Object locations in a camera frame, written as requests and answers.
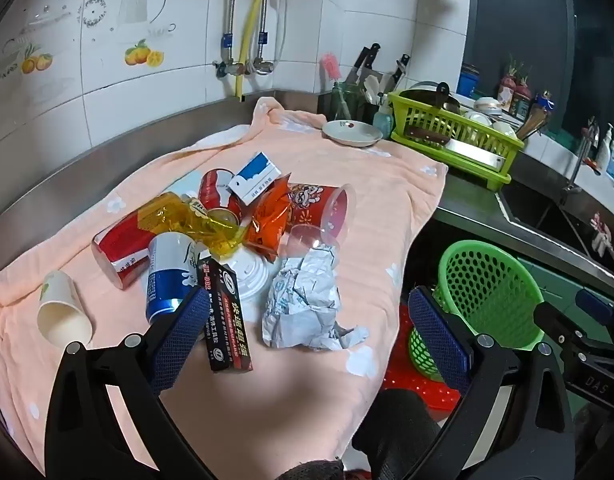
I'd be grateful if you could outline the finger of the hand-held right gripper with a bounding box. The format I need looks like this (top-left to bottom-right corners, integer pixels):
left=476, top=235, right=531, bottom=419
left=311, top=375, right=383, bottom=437
left=533, top=302, right=614, bottom=361
left=575, top=289, right=614, bottom=333

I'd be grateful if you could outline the thin white hose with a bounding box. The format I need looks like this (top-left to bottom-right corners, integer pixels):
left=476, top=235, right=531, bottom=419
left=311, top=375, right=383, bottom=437
left=272, top=0, right=290, bottom=68

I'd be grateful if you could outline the yellow gas hose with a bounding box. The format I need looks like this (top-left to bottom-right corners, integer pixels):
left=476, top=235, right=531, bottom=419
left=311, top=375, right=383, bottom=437
left=233, top=0, right=279, bottom=101

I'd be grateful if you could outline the yellow plastic wrapper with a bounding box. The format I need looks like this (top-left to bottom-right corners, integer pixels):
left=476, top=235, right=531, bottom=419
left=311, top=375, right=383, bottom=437
left=137, top=192, right=250, bottom=261

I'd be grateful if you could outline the clear plastic cup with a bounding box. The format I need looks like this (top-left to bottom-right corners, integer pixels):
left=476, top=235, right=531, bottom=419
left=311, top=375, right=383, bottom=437
left=282, top=224, right=340, bottom=261

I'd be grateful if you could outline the silver white wrapper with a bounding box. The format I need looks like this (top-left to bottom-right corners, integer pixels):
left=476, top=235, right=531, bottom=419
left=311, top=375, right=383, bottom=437
left=261, top=247, right=370, bottom=353

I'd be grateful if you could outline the black red carton box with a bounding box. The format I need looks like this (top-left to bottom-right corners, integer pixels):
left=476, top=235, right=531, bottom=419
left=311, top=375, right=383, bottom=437
left=194, top=246, right=254, bottom=373

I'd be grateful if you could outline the braided metal hose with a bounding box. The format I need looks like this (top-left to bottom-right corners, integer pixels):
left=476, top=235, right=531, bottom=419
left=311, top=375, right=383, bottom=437
left=226, top=0, right=240, bottom=63

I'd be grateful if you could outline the white plastic lid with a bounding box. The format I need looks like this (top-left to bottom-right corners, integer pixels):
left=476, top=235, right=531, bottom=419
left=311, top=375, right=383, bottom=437
left=222, top=247, right=272, bottom=306

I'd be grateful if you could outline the green soap bottle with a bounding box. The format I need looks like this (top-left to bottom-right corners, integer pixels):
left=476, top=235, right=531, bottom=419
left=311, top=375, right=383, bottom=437
left=373, top=95, right=397, bottom=141

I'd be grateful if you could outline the person's dark clothing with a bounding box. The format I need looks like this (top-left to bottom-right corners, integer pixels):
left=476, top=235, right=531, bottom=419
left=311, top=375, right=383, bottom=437
left=282, top=389, right=440, bottom=480

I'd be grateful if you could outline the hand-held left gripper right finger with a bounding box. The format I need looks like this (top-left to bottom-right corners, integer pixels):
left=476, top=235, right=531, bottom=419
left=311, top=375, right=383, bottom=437
left=402, top=287, right=576, bottom=480

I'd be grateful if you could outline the green plastic dish rack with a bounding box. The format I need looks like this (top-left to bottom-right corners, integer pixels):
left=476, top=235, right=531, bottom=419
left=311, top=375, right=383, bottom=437
left=388, top=89, right=526, bottom=192

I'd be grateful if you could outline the white plate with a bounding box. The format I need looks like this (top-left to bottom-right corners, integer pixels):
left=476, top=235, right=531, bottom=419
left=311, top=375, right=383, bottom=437
left=321, top=120, right=384, bottom=148

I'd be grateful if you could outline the red white drink can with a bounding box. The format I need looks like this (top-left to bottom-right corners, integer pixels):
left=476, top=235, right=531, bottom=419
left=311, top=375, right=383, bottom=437
left=90, top=207, right=160, bottom=291

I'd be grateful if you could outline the peach flower-print towel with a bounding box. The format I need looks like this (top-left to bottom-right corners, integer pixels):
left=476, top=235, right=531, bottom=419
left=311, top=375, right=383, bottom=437
left=0, top=96, right=449, bottom=480

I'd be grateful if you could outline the wooden handled cleaver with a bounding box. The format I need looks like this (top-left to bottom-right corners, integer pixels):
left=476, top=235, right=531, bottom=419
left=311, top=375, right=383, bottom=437
left=406, top=127, right=453, bottom=147

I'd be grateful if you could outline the pink bottle brush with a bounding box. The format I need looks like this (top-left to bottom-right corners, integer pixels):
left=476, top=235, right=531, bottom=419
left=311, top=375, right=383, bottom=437
left=321, top=52, right=350, bottom=118

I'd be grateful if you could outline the black handled knife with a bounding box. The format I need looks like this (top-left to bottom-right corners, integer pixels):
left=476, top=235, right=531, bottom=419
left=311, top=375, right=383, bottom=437
left=352, top=42, right=381, bottom=86
left=389, top=54, right=410, bottom=91

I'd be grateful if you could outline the red plastic cup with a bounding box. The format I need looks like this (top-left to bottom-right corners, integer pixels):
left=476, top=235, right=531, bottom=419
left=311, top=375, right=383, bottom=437
left=287, top=183, right=357, bottom=241

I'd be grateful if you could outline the red perforated plastic stool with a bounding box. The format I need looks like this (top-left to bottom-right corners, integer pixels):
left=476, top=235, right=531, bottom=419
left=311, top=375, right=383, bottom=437
left=382, top=305, right=462, bottom=413

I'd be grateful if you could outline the black handled wok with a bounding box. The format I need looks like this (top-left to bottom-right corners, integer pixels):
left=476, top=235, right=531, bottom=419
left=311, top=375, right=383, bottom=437
left=402, top=81, right=462, bottom=116

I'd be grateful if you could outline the white paper cup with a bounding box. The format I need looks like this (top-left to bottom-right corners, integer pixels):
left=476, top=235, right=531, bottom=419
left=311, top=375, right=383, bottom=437
left=36, top=270, right=94, bottom=347

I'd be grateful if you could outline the green perforated waste basket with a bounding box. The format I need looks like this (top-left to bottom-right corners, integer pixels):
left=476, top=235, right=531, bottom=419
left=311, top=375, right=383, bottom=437
left=408, top=240, right=545, bottom=378

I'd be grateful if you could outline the metal water valve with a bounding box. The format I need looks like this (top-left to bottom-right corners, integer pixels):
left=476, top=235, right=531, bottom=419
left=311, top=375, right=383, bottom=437
left=252, top=30, right=277, bottom=76
left=214, top=32, right=245, bottom=81

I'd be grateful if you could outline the green glass jar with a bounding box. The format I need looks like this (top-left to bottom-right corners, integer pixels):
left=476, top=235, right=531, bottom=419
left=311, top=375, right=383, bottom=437
left=332, top=82, right=366, bottom=121

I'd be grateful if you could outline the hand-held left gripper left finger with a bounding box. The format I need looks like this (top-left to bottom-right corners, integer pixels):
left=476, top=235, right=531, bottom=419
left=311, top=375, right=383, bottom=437
left=44, top=287, right=211, bottom=480

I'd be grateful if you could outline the stainless steel sink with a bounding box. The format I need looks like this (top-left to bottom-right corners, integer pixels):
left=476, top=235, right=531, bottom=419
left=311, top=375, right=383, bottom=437
left=497, top=180, right=614, bottom=261

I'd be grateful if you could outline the blue canister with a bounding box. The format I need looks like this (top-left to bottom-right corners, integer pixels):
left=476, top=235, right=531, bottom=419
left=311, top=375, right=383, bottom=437
left=459, top=64, right=480, bottom=98

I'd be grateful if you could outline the green cabinet door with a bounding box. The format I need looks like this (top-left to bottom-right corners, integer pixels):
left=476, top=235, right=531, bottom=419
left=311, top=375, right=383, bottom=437
left=517, top=255, right=614, bottom=311

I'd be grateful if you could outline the white detergent bottle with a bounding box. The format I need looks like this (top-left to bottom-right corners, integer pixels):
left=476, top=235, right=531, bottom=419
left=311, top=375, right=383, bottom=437
left=596, top=125, right=614, bottom=173

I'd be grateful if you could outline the white blue cigarette box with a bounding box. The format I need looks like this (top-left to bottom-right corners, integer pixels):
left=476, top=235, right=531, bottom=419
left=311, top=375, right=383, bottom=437
left=227, top=151, right=282, bottom=206

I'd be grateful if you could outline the orange snack packet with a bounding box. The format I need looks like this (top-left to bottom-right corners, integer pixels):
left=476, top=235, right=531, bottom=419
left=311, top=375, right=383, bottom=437
left=243, top=172, right=293, bottom=263

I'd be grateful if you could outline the metal faucet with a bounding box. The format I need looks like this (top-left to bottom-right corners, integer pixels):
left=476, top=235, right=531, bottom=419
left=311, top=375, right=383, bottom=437
left=562, top=120, right=600, bottom=206

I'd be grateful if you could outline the blue white drink can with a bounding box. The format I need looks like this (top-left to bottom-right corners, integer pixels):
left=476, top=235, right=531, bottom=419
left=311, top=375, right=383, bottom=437
left=146, top=232, right=200, bottom=325

